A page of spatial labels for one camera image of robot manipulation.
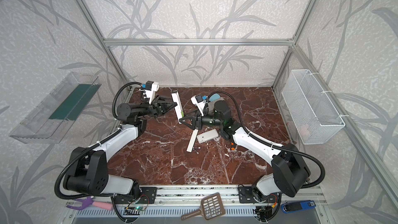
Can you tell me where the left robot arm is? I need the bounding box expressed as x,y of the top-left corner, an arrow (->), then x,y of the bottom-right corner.
54,95 -> 178,200

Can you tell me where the blue black device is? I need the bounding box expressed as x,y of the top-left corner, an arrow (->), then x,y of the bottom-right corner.
280,200 -> 316,214

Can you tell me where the brown slotted scoop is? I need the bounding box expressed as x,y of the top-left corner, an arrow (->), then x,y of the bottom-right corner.
181,193 -> 226,220

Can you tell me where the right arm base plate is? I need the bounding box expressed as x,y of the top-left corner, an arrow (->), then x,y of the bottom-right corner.
237,185 -> 277,204

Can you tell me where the white remote control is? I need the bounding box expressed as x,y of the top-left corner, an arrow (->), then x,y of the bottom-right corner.
197,129 -> 219,144

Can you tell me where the slim white remote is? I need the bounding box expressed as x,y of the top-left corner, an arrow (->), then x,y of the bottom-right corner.
172,90 -> 184,121

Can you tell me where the clear plastic wall shelf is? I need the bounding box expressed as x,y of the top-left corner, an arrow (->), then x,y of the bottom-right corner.
9,72 -> 101,144

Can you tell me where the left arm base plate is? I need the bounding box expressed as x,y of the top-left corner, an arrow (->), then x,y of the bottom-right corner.
114,187 -> 157,205

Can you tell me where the white wire basket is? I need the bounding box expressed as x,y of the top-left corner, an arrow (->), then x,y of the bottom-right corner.
282,69 -> 345,145

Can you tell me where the purple pink garden fork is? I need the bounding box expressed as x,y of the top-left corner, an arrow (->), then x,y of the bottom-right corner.
66,197 -> 114,211

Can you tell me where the slim remote back cover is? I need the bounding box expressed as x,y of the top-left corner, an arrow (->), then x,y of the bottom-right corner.
186,129 -> 199,152

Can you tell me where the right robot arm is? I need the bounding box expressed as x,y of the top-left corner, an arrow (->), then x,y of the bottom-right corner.
179,95 -> 326,202

